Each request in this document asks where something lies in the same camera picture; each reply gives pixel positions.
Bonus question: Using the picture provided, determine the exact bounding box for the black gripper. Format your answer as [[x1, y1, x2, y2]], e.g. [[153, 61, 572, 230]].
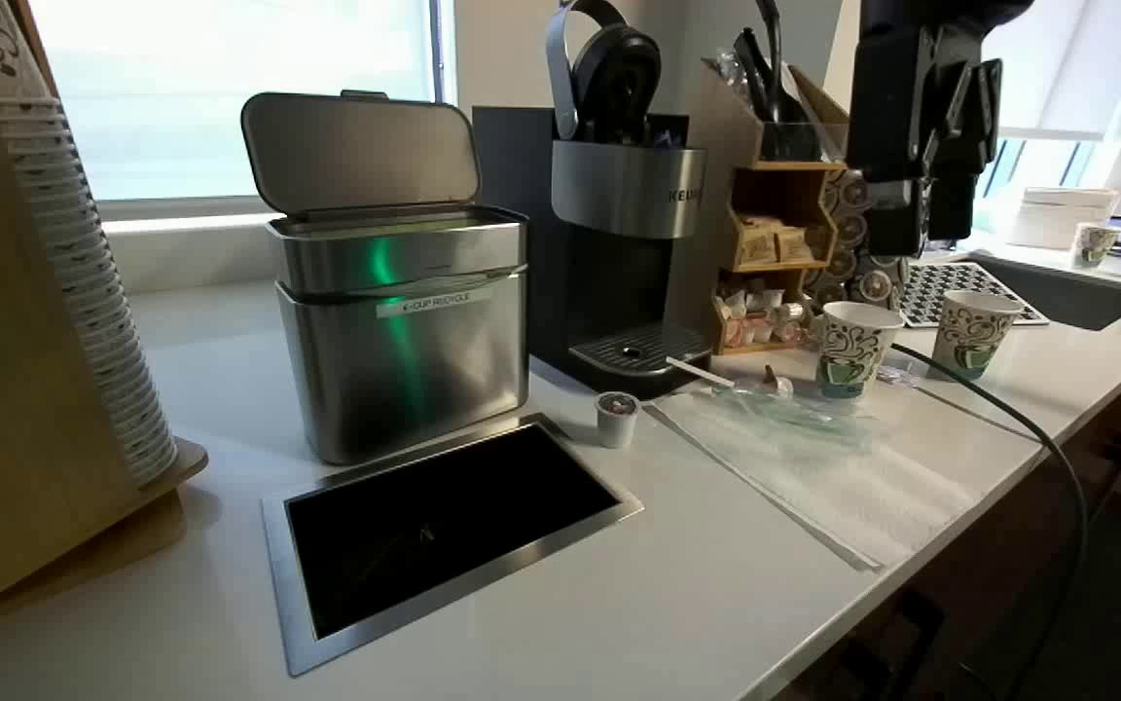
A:
[[845, 21, 1007, 261]]

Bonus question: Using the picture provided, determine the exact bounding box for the patterned paper cup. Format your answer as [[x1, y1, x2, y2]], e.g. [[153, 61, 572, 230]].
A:
[[927, 283, 1029, 386], [810, 296, 908, 402]]

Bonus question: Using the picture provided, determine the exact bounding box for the small background paper cup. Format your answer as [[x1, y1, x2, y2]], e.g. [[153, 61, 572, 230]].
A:
[[1072, 219, 1117, 272]]

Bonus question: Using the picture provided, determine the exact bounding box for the wooden cup dispenser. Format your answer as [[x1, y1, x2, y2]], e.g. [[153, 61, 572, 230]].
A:
[[0, 0, 214, 635]]

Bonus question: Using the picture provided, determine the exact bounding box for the black white patterned board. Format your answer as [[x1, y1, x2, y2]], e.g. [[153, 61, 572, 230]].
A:
[[892, 255, 1054, 330]]

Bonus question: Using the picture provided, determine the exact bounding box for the white paper stack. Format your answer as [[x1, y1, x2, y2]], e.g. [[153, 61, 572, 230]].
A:
[[1007, 182, 1121, 255]]

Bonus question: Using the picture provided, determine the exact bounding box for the wooden condiment organizer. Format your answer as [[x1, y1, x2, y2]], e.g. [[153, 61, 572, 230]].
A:
[[689, 61, 880, 363]]

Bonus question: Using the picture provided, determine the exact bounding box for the dark counter sink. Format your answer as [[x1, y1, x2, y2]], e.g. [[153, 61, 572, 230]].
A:
[[967, 251, 1121, 335]]

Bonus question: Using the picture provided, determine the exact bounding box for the brown sugar packet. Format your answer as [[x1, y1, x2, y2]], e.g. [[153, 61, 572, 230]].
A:
[[729, 211, 785, 272]]

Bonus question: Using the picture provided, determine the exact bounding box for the black plastic utensil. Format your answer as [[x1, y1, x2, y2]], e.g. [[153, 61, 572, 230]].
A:
[[750, 0, 799, 85], [729, 21, 785, 133]]

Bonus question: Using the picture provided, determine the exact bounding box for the clear plastic zip bag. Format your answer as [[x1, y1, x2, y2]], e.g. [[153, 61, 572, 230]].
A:
[[637, 363, 985, 577]]

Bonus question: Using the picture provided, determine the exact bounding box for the black silver pod coffee machine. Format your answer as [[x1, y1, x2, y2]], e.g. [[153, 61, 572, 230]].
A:
[[466, 0, 745, 402]]

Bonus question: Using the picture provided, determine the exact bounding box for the grey coffee pod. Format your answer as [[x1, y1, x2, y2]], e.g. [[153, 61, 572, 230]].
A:
[[589, 386, 648, 452]]

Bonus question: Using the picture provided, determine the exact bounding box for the stainless steel lidded bin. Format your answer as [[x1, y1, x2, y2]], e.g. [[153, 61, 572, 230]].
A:
[[239, 85, 535, 470]]

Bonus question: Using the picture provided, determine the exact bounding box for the steel framed counter chute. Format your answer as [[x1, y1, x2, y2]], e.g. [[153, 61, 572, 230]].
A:
[[257, 412, 644, 681]]

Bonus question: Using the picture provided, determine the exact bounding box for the stack of paper cups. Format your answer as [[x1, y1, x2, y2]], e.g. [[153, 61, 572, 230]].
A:
[[0, 0, 187, 491]]

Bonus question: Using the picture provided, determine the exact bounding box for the dark power cable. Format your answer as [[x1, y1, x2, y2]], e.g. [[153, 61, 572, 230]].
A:
[[889, 341, 1098, 701]]

